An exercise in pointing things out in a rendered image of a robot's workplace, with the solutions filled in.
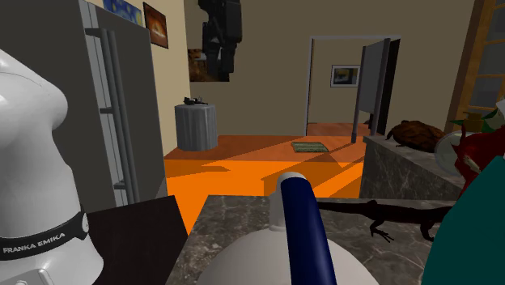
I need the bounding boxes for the black lizard figure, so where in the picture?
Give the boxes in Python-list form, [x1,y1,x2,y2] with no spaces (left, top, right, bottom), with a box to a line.
[316,198,453,244]

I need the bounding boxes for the wooden framed window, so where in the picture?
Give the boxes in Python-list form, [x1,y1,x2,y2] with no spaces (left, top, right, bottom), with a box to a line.
[444,0,505,134]

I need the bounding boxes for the dark robot stand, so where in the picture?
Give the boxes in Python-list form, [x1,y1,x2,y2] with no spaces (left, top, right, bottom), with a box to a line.
[87,194,189,285]

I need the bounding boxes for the grey round bin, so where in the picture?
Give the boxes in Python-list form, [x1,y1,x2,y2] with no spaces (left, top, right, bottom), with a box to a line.
[174,103,219,152]

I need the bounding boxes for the grey refrigerator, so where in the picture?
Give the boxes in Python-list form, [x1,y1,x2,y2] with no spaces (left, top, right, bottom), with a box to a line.
[0,0,168,215]

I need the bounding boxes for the teal object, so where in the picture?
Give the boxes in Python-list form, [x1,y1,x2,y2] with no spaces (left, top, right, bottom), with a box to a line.
[420,155,505,285]

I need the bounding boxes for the blue wall picture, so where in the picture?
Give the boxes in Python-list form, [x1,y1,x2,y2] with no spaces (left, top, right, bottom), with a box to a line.
[103,0,143,27]

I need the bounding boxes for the brown wall picture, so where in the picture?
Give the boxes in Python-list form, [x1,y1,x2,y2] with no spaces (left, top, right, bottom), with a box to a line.
[187,48,231,83]

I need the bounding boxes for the silver round plate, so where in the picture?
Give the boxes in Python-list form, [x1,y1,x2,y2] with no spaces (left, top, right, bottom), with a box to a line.
[433,130,475,177]

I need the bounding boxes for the brown lumpy object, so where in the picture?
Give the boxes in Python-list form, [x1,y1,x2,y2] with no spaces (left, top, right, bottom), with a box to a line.
[385,119,447,154]

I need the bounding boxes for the small framed wall picture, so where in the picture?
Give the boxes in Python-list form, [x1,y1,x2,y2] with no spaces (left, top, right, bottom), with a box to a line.
[329,64,361,88]

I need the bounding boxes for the orange dark wall picture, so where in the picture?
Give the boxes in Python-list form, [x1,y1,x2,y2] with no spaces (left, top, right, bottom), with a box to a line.
[142,2,170,50]

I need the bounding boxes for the red green figure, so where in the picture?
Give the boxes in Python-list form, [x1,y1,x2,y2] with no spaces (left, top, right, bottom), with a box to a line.
[449,98,505,199]

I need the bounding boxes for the green floor mat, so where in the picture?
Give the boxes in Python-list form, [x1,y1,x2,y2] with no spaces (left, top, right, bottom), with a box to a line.
[291,140,330,154]

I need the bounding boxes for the white pot with blue handle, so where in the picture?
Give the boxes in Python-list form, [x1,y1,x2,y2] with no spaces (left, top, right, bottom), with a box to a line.
[197,171,380,285]

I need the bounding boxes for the grey open door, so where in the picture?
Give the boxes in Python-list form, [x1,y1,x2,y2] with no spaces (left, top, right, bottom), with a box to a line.
[350,37,401,144]

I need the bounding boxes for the black object on bin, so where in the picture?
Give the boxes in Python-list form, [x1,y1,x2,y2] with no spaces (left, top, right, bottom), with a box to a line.
[183,96,210,107]

